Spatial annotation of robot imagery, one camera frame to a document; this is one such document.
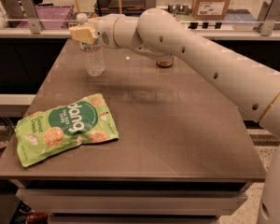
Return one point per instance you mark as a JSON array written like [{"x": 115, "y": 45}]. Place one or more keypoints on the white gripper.
[{"x": 103, "y": 32}]

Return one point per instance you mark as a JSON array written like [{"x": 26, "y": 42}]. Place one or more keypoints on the glass railing with metal posts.
[{"x": 241, "y": 21}]

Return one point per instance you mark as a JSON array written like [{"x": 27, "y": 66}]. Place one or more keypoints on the purple plastic crate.
[{"x": 54, "y": 17}]

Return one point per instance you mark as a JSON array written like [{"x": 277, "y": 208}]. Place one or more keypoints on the brown cardboard box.
[{"x": 209, "y": 9}]

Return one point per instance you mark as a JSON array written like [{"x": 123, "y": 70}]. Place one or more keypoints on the clear plastic water bottle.
[{"x": 95, "y": 64}]

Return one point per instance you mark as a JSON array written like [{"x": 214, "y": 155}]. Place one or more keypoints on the orange soda can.
[{"x": 165, "y": 63}]

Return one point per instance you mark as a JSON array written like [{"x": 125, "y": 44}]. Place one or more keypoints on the green dang chips bag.
[{"x": 48, "y": 133}]

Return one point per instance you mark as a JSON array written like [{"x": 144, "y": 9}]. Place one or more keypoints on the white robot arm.
[{"x": 252, "y": 86}]

